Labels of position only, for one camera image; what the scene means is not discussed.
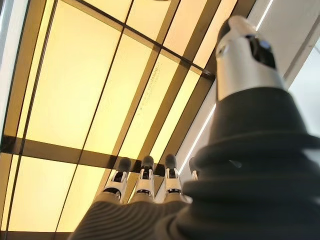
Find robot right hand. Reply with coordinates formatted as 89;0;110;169
67;14;320;240

